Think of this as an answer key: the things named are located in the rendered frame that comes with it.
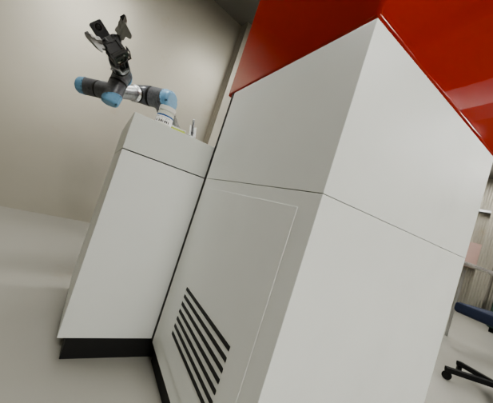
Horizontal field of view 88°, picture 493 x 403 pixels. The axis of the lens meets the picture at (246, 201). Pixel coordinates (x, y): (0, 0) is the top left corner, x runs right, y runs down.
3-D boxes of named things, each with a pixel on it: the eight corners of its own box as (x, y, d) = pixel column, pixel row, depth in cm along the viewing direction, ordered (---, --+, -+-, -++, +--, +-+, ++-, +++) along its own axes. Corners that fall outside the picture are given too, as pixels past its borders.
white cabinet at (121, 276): (256, 353, 142) (300, 213, 145) (49, 360, 92) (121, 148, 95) (212, 300, 197) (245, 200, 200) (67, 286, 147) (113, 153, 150)
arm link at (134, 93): (141, 83, 155) (71, 69, 110) (157, 86, 154) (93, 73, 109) (140, 103, 160) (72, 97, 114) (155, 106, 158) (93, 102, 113)
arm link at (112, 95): (101, 105, 117) (109, 84, 119) (122, 110, 116) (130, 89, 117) (89, 95, 110) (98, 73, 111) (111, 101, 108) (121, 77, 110)
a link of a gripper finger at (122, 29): (139, 27, 91) (129, 46, 97) (129, 12, 91) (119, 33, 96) (133, 26, 89) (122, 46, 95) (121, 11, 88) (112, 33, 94)
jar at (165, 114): (171, 130, 109) (177, 110, 110) (154, 123, 106) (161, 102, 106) (167, 133, 115) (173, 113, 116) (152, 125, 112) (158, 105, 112)
